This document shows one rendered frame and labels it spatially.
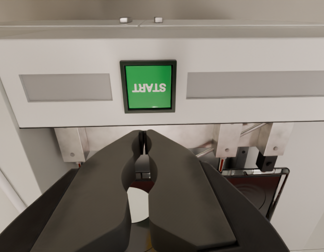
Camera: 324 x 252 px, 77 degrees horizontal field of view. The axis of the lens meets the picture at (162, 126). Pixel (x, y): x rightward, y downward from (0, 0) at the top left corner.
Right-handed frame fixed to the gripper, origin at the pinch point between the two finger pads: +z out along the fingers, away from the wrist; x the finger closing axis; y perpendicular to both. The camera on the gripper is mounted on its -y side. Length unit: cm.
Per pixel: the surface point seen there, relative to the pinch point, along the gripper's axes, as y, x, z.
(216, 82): 0.0, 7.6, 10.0
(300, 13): -6, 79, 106
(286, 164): 24.0, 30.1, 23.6
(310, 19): -3, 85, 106
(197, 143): 12.9, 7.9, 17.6
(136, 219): 29.1, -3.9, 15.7
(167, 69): -1.9, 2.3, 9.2
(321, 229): 59, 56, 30
